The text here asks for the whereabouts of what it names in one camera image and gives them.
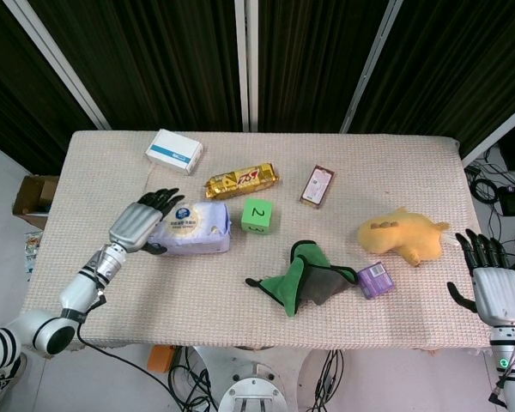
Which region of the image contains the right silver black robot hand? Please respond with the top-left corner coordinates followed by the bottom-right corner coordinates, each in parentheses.
top-left (447, 228), bottom-right (515, 329)

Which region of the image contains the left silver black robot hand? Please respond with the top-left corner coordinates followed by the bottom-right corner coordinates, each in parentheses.
top-left (107, 186), bottom-right (185, 256)

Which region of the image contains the white lavender pouch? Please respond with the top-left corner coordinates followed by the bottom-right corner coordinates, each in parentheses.
top-left (148, 202), bottom-right (233, 258)

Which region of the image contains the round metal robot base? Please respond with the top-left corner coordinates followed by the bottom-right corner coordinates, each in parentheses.
top-left (217, 375), bottom-right (288, 412)

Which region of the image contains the white blue cardboard box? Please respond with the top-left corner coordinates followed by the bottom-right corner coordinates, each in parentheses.
top-left (144, 128), bottom-right (204, 175)

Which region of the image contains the brown cardboard box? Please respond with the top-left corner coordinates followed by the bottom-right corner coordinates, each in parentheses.
top-left (11, 174), bottom-right (59, 231)

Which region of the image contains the yellow plush toy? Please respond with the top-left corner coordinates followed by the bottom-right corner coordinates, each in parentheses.
top-left (356, 207), bottom-right (462, 268)

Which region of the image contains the gold biscuit packet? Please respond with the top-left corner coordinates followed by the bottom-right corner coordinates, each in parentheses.
top-left (203, 162), bottom-right (281, 201)

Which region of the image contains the purple small box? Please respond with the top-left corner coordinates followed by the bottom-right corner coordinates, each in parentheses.
top-left (356, 261), bottom-right (397, 300)

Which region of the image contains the green foam number cube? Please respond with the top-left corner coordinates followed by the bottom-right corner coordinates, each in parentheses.
top-left (241, 197), bottom-right (274, 235)

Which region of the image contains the orange box under table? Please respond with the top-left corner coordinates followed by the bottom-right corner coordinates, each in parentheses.
top-left (147, 344), bottom-right (176, 373)

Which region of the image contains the beige woven table cover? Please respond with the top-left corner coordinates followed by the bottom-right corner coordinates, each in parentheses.
top-left (15, 130), bottom-right (500, 356)

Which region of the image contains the green grey cloth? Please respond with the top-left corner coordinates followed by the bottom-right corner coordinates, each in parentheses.
top-left (245, 240), bottom-right (360, 318)

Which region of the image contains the brown pink snack packet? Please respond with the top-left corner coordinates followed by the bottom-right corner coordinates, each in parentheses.
top-left (300, 164), bottom-right (336, 210)

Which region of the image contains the white folding screen frame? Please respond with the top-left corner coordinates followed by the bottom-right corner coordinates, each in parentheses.
top-left (1, 0), bottom-right (515, 167)

